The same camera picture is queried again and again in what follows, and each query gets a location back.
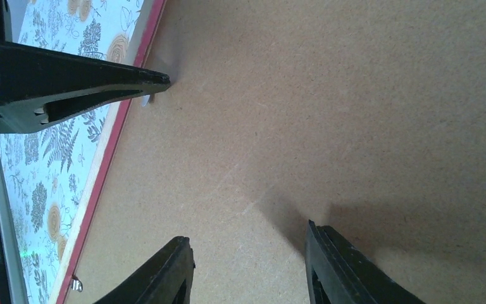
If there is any brown cardboard backing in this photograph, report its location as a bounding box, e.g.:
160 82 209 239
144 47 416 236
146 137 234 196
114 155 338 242
66 1 486 303

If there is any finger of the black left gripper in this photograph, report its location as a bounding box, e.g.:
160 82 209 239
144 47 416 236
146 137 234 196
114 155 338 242
0 41 171 134

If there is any pink wooden picture frame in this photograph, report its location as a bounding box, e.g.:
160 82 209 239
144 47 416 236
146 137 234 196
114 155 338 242
47 0 166 303

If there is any floral patterned tablecloth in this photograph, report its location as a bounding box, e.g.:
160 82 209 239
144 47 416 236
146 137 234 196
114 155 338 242
0 0 144 303

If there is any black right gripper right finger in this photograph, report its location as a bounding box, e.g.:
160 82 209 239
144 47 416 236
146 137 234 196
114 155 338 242
304 220 423 303

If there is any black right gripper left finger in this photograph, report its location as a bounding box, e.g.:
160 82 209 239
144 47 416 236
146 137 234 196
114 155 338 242
95 236 196 304

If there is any aluminium rail base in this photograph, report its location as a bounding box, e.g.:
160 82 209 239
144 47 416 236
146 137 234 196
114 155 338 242
0 132 30 304

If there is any silver frame turn clip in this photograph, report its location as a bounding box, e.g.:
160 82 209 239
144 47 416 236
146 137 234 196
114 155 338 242
141 94 155 107

